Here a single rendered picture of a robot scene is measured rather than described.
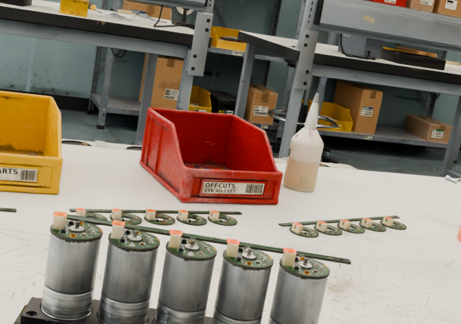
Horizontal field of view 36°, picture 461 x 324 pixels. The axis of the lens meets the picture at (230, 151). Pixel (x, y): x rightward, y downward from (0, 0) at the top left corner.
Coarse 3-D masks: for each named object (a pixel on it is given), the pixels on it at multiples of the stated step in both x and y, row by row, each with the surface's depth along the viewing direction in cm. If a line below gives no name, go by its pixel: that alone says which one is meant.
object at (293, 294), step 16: (288, 288) 34; (304, 288) 34; (320, 288) 34; (272, 304) 35; (288, 304) 34; (304, 304) 34; (320, 304) 35; (272, 320) 35; (288, 320) 35; (304, 320) 35
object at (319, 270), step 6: (282, 258) 36; (282, 264) 35; (312, 264) 36; (318, 264) 35; (324, 264) 36; (288, 270) 34; (294, 270) 34; (300, 270) 34; (312, 270) 35; (318, 270) 35; (324, 270) 35; (300, 276) 34; (306, 276) 34; (312, 276) 34; (318, 276) 34; (324, 276) 34
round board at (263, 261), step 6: (240, 252) 35; (246, 252) 36; (252, 252) 36; (258, 252) 36; (228, 258) 34; (234, 258) 34; (240, 258) 34; (258, 258) 35; (264, 258) 35; (270, 258) 35; (234, 264) 34; (240, 264) 34; (246, 264) 34; (252, 264) 34; (258, 264) 34; (264, 264) 34; (270, 264) 35
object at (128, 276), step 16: (112, 256) 34; (128, 256) 34; (144, 256) 34; (112, 272) 34; (128, 272) 34; (144, 272) 34; (112, 288) 34; (128, 288) 34; (144, 288) 34; (112, 304) 34; (128, 304) 34; (144, 304) 35; (112, 320) 34; (128, 320) 34; (144, 320) 35
